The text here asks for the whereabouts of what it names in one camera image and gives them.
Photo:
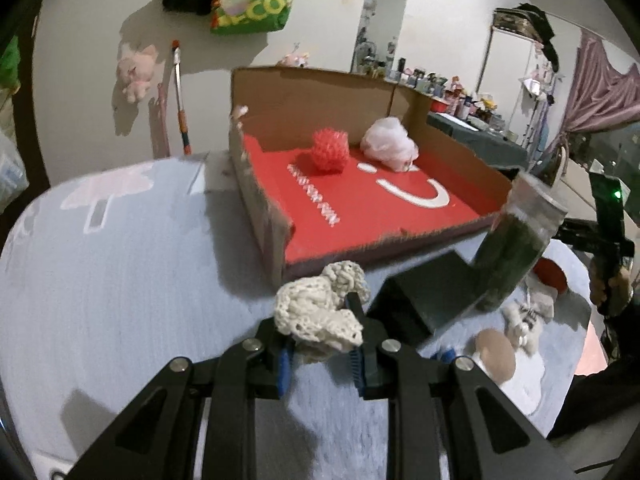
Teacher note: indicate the round brown powder puff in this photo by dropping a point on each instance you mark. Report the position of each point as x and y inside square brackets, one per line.
[496, 356]

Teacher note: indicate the metal clothes rack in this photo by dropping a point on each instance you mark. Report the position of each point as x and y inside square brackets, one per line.
[525, 75]

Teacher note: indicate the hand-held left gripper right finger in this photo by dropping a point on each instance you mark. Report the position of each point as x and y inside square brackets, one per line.
[358, 370]

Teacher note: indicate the black clothes on rack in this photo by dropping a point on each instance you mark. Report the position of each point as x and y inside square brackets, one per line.
[542, 30]

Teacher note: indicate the wall mirror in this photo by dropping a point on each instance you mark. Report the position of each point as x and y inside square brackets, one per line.
[382, 25]

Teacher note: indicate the person's right forearm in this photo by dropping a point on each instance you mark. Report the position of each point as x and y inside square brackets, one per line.
[600, 395]

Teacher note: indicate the pink curtain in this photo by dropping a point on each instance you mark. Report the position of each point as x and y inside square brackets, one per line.
[595, 90]

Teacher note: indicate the cardboard box with red lining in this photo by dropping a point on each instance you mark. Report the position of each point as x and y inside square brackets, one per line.
[380, 210]

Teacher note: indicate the cluttered side table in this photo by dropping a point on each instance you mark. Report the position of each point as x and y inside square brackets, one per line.
[440, 87]

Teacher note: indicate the clear jar with green contents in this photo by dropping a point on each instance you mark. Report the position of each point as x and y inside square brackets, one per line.
[515, 245]

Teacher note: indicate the small white plush toy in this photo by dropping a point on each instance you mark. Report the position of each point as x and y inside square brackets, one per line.
[527, 320]

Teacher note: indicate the cream crocheted cloth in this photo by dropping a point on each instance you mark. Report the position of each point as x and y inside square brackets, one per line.
[312, 305]

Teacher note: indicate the black box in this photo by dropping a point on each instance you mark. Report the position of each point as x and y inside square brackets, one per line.
[420, 292]

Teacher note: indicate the pink bear plush toy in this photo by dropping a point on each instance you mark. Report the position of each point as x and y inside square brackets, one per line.
[295, 60]

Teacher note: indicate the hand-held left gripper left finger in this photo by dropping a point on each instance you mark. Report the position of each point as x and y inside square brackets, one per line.
[282, 367]

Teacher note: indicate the pink knitted scrubber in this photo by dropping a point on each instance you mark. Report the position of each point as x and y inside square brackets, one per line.
[330, 152]

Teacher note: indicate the white fluffy cotton pad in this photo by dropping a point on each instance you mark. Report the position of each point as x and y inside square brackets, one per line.
[525, 390]

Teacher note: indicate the pink pig plush toy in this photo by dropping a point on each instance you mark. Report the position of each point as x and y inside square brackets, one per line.
[135, 72]

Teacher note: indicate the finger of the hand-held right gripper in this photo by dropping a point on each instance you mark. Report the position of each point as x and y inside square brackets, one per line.
[580, 237]

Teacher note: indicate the white mesh bath pouf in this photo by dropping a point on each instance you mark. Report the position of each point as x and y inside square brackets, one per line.
[387, 142]

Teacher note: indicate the red bowl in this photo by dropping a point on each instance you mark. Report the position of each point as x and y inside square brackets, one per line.
[440, 106]

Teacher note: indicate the person's right hand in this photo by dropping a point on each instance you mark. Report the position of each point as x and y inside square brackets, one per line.
[621, 287]

